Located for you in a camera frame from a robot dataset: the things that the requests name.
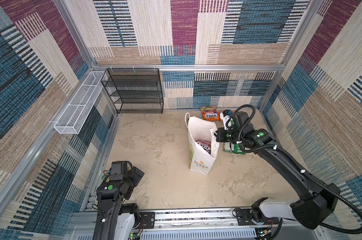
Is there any green snack bag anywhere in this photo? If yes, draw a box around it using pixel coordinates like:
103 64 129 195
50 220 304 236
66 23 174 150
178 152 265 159
224 143 245 155

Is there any orange Fox's candy bag back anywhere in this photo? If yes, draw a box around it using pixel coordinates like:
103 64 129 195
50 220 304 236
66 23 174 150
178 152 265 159
200 106 220 122

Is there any orange snack bag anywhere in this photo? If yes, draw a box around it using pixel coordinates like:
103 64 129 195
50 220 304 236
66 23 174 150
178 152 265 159
219 111 226 120

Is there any purple Fox's berries candy bag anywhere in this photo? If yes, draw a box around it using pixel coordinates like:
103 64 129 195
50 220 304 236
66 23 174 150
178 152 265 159
196 140 211 154

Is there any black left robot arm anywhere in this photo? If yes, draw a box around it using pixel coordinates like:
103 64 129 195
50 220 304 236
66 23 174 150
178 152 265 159
93 161 145 240

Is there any white floral paper bag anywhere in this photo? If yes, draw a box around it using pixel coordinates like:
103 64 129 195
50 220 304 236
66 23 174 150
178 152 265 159
184 113 219 176

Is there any black wire mesh shelf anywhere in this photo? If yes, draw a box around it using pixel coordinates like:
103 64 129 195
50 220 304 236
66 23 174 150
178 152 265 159
101 68 164 114

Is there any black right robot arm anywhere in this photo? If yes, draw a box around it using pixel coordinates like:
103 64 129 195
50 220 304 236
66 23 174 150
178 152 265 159
214 105 340 230

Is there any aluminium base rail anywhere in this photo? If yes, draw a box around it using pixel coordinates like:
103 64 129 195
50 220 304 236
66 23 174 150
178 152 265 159
63 206 328 240

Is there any white wire mesh basket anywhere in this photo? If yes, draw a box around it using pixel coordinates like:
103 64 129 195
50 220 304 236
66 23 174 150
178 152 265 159
54 71 104 135

